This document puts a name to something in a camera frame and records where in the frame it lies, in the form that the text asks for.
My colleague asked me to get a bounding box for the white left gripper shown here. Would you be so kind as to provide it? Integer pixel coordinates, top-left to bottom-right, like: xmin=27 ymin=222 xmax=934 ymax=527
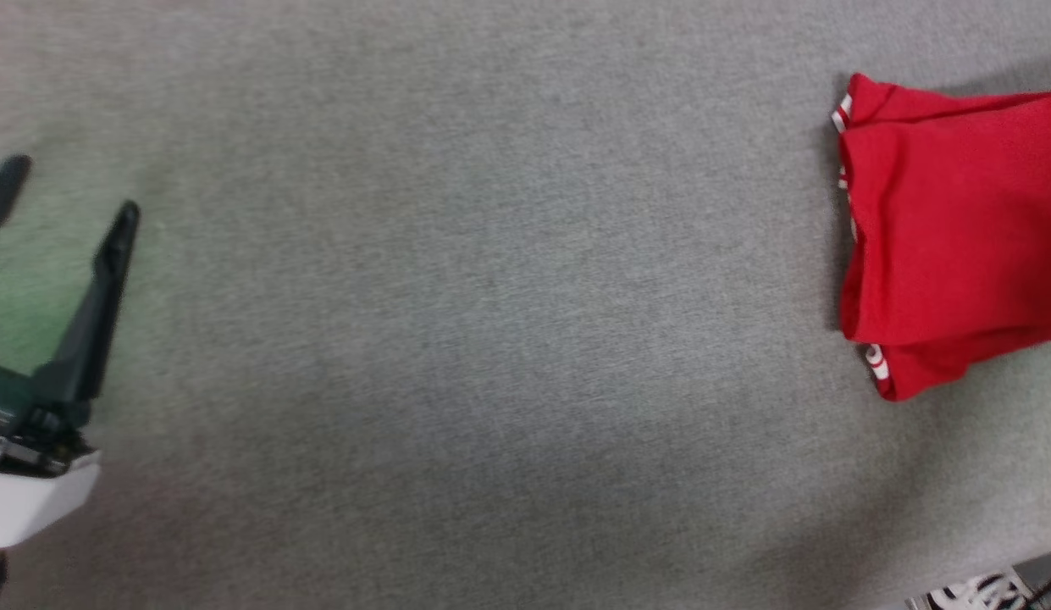
xmin=0 ymin=200 xmax=141 ymax=552

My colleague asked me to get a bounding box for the red white sports jersey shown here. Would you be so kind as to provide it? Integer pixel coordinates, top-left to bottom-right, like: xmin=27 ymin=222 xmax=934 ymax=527
xmin=830 ymin=72 xmax=1051 ymax=403

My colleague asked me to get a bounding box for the black white striped shoe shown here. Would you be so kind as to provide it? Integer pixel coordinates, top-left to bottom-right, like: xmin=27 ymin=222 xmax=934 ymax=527
xmin=906 ymin=572 xmax=1036 ymax=610

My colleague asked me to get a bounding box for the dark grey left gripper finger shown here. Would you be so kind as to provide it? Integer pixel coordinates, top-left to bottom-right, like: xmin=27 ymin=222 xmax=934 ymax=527
xmin=0 ymin=154 xmax=33 ymax=252

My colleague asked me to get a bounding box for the grey fabric sofa cushion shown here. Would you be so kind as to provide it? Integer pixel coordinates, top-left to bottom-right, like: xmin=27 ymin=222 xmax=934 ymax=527
xmin=0 ymin=0 xmax=1051 ymax=610

